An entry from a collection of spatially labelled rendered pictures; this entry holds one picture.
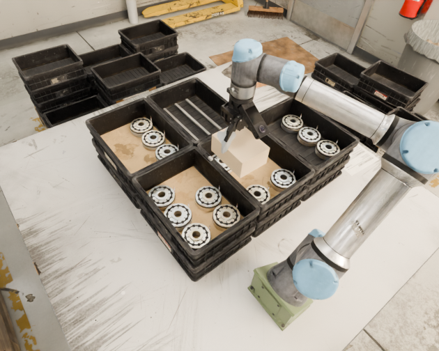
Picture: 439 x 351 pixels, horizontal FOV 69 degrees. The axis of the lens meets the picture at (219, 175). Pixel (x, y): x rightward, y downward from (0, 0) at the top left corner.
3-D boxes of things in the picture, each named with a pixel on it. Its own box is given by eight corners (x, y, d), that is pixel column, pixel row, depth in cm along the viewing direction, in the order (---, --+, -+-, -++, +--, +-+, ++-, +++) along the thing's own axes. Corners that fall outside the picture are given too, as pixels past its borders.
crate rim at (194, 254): (261, 213, 115) (262, 209, 113) (193, 260, 102) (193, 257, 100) (195, 148, 134) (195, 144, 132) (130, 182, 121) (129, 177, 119)
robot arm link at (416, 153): (320, 287, 98) (453, 138, 81) (319, 315, 84) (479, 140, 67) (287, 262, 100) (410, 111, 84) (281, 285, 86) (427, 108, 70)
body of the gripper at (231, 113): (237, 112, 108) (240, 81, 99) (253, 126, 104) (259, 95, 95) (219, 120, 105) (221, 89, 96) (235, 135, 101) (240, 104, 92)
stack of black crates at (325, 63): (359, 107, 285) (375, 73, 259) (338, 120, 272) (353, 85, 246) (325, 85, 305) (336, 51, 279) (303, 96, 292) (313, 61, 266)
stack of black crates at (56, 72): (83, 92, 277) (67, 42, 243) (97, 111, 263) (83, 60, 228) (35, 109, 260) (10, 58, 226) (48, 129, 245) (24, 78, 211)
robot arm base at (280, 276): (309, 299, 111) (327, 279, 108) (294, 313, 98) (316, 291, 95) (276, 266, 117) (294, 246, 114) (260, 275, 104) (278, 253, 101)
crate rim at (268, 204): (315, 175, 128) (317, 170, 126) (261, 213, 115) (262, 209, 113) (248, 121, 147) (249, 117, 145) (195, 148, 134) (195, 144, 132)
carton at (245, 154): (266, 163, 112) (270, 147, 106) (240, 178, 107) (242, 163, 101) (237, 136, 120) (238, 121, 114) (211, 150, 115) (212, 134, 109)
